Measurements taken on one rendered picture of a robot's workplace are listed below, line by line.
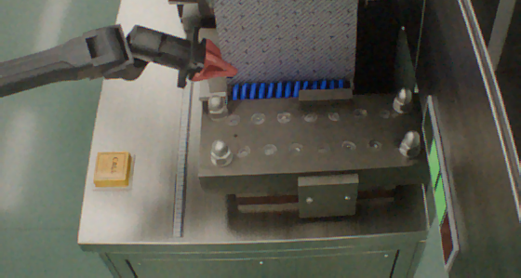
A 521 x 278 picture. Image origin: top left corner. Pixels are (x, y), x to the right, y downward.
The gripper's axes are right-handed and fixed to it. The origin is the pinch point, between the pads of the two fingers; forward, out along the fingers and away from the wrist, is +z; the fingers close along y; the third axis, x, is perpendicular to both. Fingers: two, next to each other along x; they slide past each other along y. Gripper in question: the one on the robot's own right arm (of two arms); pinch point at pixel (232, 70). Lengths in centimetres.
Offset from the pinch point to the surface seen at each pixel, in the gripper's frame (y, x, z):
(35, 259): -14, -134, -18
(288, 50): 0.3, 9.1, 6.6
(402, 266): 26, -11, 43
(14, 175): -50, -142, -32
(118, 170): 11.1, -24.0, -13.2
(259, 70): 0.2, 2.3, 4.2
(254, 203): 18.7, -11.5, 9.9
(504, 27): 37, 55, 5
